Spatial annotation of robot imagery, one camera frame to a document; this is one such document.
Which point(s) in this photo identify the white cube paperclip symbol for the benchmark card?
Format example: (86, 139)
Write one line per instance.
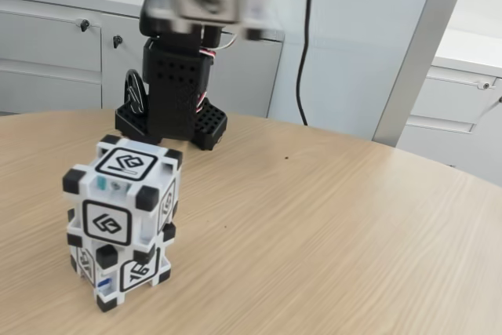
(108, 221)

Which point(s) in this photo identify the black disc white logo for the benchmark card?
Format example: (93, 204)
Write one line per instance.
(135, 92)

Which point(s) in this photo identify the white cube lamp symbol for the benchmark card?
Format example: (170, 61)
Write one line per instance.
(137, 272)

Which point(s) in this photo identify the cabinet key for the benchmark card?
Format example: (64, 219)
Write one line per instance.
(117, 41)
(84, 25)

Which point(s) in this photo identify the grey metal column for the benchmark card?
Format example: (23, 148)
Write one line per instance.
(423, 56)

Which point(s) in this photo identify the white drawer cabinet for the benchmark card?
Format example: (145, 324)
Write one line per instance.
(451, 115)

